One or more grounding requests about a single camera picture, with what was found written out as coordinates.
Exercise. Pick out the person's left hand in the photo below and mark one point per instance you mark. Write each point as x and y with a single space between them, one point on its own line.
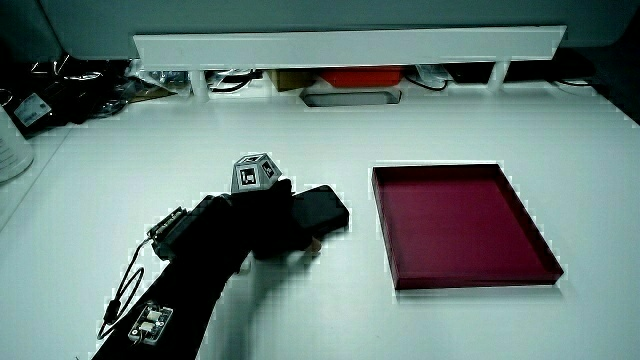
265 220

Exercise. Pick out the black battery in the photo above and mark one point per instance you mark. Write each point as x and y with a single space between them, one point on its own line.
320 210

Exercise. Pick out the person's left forearm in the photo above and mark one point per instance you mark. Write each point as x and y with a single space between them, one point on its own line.
195 280

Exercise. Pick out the white desk shelf riser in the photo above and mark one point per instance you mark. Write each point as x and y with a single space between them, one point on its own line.
350 47

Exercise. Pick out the white desk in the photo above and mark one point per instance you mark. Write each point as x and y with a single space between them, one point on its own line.
450 325

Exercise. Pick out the brown cardboard box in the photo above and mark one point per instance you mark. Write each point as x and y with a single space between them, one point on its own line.
290 79

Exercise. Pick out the orange box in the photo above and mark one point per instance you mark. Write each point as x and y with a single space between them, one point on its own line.
361 76

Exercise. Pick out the clear plastic bag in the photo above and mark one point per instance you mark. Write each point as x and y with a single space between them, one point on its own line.
155 80

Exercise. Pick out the dark red tray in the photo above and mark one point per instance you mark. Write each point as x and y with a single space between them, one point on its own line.
460 225

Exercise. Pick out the grey partition panel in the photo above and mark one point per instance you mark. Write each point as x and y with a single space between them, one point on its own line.
300 15

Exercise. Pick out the black bag with white label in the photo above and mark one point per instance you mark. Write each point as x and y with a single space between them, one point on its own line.
60 100

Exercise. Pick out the white plastic container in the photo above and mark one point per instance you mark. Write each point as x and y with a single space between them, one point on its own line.
10 150

